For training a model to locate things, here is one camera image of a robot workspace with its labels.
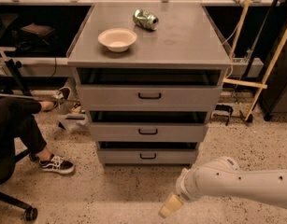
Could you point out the grey drawer cabinet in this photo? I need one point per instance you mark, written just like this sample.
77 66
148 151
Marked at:
183 51

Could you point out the black white sneaker near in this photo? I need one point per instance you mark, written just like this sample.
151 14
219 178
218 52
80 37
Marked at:
57 164

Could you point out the black clamp on floor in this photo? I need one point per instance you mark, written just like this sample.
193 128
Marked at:
223 111

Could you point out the crushed green soda can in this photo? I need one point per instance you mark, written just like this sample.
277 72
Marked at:
145 19

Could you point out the thin metal rod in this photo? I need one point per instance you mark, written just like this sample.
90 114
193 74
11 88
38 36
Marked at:
38 98

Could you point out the grey middle drawer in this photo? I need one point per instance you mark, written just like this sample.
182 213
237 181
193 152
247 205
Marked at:
148 132

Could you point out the black white sneaker far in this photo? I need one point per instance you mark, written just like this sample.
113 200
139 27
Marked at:
62 93

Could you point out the dark box on shelf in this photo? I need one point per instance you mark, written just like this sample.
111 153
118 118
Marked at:
34 31

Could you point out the grey bottom drawer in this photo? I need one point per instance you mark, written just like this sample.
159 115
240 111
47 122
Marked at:
128 156

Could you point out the grey top drawer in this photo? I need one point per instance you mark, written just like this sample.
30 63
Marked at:
147 98

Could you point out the seated person in black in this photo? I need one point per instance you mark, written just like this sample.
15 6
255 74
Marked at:
17 120

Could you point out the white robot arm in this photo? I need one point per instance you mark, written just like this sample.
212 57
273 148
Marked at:
222 177

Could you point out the black rolling cabinet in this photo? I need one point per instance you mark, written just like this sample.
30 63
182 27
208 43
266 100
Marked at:
273 99

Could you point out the black office chair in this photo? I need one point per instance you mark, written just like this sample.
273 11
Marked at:
7 166

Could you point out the clear plastic bin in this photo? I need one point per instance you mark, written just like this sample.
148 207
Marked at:
74 121

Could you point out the black white sneaker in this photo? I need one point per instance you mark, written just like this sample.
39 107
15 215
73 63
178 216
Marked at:
62 93
57 164

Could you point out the grey drawer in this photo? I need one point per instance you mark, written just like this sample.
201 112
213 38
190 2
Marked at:
148 132
147 98
128 156

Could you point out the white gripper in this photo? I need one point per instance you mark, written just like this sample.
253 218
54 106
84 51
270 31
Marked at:
184 190

